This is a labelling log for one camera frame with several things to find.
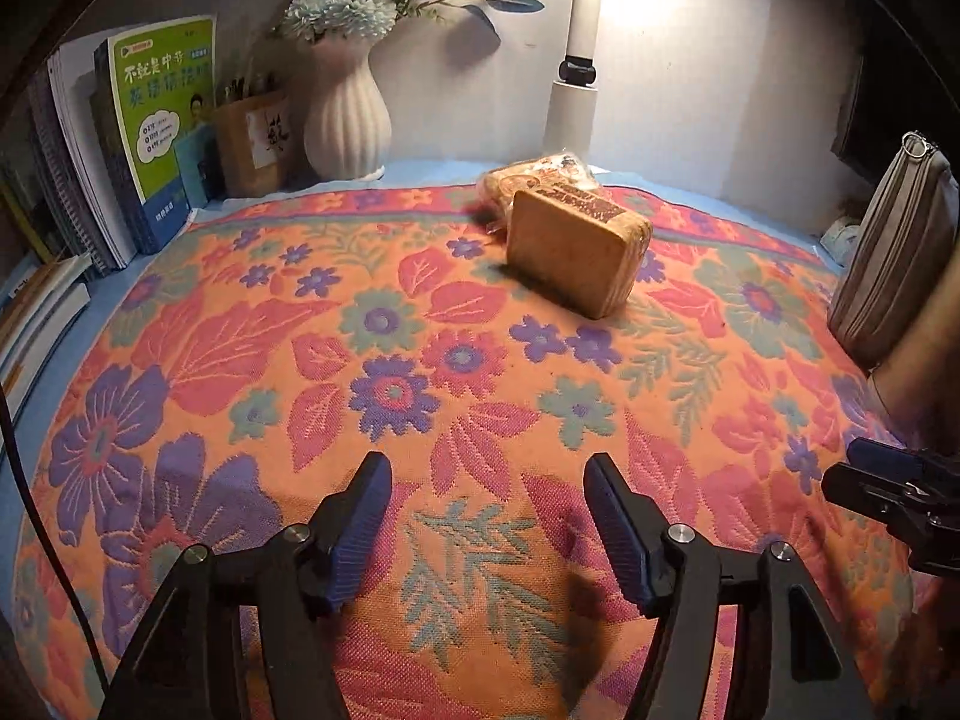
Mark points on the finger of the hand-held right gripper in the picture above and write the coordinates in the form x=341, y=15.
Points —
x=881, y=454
x=870, y=491

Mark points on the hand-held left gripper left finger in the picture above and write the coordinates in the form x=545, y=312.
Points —
x=364, y=532

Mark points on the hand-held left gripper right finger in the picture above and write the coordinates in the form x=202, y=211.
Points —
x=615, y=532

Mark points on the brown bread block packet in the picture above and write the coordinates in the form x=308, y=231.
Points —
x=570, y=255

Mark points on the gold cylindrical bottle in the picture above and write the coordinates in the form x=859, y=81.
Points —
x=926, y=375

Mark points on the floral woven cloth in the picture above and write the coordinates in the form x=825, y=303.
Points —
x=465, y=390

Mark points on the grey zip pouch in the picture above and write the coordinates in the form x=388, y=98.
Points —
x=896, y=255

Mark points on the black monitor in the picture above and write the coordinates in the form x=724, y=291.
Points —
x=892, y=112

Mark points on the stack of flat books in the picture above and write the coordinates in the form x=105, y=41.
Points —
x=37, y=322

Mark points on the small teal booklet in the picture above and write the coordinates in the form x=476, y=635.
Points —
x=199, y=169

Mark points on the wooden pen holder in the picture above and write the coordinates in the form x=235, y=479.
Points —
x=251, y=146

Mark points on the white ribbed vase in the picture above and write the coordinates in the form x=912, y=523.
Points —
x=349, y=120

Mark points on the white desk lamp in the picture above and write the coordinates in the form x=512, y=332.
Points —
x=574, y=112

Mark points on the dark blue book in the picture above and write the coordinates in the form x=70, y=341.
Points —
x=112, y=180

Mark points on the bundle of pens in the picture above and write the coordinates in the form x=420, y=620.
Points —
x=247, y=88

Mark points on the green cover book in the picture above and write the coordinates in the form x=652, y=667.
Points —
x=165, y=112

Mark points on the upright dark books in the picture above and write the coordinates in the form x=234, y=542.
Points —
x=26, y=202

